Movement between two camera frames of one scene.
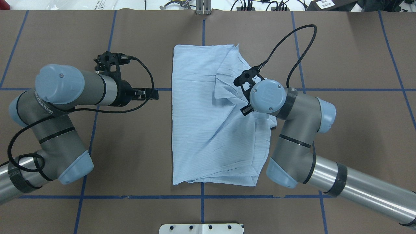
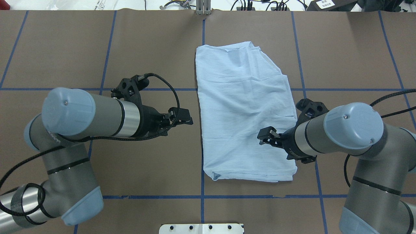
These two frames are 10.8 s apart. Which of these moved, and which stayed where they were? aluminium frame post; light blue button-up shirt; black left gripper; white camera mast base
Moved: light blue button-up shirt; black left gripper
Stayed: aluminium frame post; white camera mast base
